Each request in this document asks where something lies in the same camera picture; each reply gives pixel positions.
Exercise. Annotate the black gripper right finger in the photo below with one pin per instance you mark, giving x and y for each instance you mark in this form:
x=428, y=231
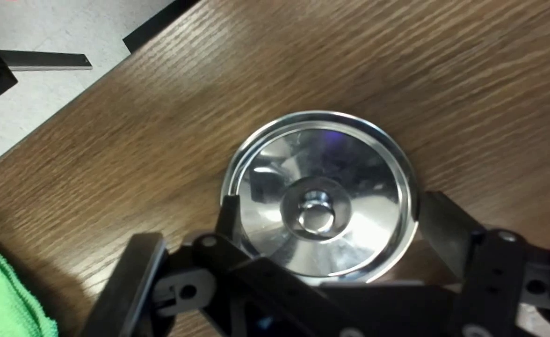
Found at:
x=450, y=235

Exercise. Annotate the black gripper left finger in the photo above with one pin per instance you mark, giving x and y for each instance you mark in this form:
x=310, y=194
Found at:
x=227, y=218

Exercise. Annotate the round steel pot lid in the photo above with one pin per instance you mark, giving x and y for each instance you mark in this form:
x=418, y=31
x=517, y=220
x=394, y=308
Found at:
x=325, y=188

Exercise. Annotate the green folded cloth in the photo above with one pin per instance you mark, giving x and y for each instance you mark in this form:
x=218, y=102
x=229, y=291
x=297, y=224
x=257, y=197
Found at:
x=5, y=293

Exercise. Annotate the black metal floor stand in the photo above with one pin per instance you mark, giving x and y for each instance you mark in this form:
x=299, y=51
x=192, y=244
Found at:
x=1, y=63

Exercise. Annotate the black table frame legs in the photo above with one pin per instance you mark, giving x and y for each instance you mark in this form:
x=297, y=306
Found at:
x=156, y=27

